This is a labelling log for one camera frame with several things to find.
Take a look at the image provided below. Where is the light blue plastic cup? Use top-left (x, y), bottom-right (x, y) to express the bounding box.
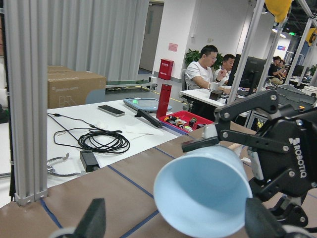
top-left (154, 145), bottom-right (252, 238)

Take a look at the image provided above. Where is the black power adapter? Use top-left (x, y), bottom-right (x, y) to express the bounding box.
top-left (80, 150), bottom-right (100, 172)

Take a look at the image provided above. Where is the red parts tray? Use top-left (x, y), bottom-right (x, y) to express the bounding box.
top-left (159, 111), bottom-right (213, 134)

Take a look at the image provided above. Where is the black smartphone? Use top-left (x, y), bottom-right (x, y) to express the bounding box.
top-left (98, 105), bottom-right (125, 117)

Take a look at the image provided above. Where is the aluminium frame post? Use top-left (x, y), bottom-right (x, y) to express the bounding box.
top-left (4, 0), bottom-right (48, 206)

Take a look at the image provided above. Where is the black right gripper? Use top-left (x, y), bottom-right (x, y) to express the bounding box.
top-left (182, 90), bottom-right (317, 228)

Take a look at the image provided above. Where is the man in white shirt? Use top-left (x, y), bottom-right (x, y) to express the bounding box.
top-left (184, 45), bottom-right (218, 119)

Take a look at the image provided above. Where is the red water bottle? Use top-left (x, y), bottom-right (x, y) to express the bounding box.
top-left (156, 84), bottom-right (172, 118)

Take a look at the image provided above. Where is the cardboard box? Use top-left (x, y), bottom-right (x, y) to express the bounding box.
top-left (48, 65), bottom-right (106, 109)

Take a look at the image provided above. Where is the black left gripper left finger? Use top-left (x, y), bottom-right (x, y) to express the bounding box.
top-left (73, 198), bottom-right (106, 238)

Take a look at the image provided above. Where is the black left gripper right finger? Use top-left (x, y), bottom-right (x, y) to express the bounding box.
top-left (245, 198), bottom-right (292, 238)

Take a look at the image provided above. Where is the coiled black cable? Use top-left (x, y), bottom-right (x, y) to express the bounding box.
top-left (47, 113), bottom-right (131, 152)

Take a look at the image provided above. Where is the teach pendant tablet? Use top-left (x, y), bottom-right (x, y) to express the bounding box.
top-left (123, 98), bottom-right (159, 113)

